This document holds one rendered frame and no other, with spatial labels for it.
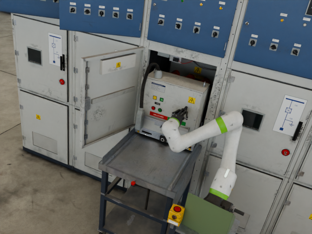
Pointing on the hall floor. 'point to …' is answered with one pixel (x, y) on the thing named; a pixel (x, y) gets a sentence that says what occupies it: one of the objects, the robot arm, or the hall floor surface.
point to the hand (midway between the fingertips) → (185, 109)
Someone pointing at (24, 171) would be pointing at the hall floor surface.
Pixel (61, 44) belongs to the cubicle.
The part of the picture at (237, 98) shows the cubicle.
